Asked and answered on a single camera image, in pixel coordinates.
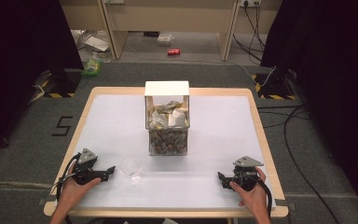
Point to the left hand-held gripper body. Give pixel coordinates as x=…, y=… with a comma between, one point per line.
x=85, y=169

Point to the person's left hand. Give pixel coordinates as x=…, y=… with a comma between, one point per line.
x=74, y=191

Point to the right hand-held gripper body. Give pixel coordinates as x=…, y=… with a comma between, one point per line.
x=245, y=174

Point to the stand base with striped tape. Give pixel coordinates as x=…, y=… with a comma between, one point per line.
x=59, y=85
x=275, y=87

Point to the crumpled clear plastic bag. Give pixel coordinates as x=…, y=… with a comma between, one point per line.
x=90, y=42

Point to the clear box with white lid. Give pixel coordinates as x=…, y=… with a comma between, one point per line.
x=167, y=119

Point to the pale packets in box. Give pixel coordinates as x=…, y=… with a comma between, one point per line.
x=169, y=115

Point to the brown pieces in box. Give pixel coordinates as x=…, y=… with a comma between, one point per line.
x=167, y=141

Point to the person's right hand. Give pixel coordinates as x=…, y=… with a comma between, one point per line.
x=253, y=196

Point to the small clear plastic bag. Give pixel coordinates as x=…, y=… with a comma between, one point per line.
x=165, y=39

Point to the red drink can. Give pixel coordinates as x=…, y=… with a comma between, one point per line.
x=173, y=51

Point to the white wall socket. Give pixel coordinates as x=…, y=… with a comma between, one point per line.
x=250, y=2

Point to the green snack packet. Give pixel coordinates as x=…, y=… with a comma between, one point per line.
x=91, y=67

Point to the wooden table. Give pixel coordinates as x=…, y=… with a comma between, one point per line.
x=84, y=102

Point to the clear glass bowl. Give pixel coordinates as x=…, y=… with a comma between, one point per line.
x=131, y=169

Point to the white table mat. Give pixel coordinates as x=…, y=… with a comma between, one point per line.
x=174, y=186

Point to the black curtain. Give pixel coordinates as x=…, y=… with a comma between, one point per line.
x=18, y=62
x=332, y=77

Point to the wooden desk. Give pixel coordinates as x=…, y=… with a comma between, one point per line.
x=174, y=15

